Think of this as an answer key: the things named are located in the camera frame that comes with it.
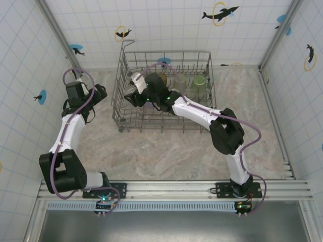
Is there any pale olive translucent cup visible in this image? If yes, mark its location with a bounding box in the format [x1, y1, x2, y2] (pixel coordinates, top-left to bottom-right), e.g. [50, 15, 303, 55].
[173, 74, 188, 93]

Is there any bright green translucent cup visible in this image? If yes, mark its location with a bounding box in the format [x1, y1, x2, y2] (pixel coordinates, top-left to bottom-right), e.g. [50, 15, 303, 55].
[190, 75, 206, 94]

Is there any grey metal panel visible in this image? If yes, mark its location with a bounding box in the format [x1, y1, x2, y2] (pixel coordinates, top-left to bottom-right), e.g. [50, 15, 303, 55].
[41, 210, 312, 242]

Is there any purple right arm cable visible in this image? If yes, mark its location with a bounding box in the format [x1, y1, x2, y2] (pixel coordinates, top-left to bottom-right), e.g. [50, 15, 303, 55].
[136, 63, 267, 215]

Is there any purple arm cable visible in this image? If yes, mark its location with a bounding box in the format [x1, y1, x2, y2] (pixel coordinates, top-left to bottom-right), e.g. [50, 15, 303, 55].
[136, 63, 267, 215]
[50, 67, 121, 206]

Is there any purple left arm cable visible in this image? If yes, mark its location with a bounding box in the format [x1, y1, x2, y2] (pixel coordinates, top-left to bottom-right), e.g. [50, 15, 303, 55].
[50, 67, 121, 206]

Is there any grey wire dish rack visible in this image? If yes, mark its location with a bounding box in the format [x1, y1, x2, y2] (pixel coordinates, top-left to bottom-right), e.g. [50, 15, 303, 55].
[111, 40, 219, 136]

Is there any aluminium corner post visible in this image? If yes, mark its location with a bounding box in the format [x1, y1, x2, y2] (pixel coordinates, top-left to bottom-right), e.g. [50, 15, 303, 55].
[258, 0, 303, 73]
[37, 0, 84, 78]

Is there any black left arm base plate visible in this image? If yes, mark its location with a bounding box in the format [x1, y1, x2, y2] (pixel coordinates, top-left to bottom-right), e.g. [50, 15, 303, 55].
[82, 181, 128, 200]

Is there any long aluminium mounting rail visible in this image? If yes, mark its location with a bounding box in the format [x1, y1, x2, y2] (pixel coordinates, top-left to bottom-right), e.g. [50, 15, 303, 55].
[37, 179, 313, 201]

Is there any white slotted cable duct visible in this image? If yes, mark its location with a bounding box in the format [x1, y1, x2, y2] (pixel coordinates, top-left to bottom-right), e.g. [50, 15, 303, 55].
[46, 201, 240, 212]

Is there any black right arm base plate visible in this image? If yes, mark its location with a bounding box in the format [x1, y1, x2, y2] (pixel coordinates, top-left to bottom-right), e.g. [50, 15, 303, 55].
[209, 181, 263, 200]

